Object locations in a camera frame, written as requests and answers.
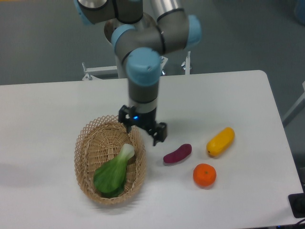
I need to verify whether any yellow vegetable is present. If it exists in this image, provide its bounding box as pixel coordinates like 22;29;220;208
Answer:
206;127;235;157

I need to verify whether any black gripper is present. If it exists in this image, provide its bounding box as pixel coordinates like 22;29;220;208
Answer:
118;105;167;146

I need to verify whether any white table leg frame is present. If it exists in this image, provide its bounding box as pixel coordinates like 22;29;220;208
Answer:
282;82;305;128

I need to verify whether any blue object top right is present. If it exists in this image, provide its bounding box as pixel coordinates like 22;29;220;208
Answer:
294;0;305;25

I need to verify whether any green bok choy vegetable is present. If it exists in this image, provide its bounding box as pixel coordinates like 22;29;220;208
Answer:
93;144;135;198

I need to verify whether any black device at table edge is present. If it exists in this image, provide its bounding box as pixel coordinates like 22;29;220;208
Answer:
288;193;305;219

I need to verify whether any orange mandarin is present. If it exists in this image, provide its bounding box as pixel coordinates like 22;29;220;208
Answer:
193;164;217;187

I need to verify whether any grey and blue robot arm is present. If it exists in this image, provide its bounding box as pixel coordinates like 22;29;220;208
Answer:
74;0;202;143

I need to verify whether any woven wicker basket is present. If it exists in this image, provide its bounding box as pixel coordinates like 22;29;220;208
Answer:
74;115;146;205

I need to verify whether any purple sweet potato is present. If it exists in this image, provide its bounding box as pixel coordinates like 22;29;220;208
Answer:
163;144;192;164

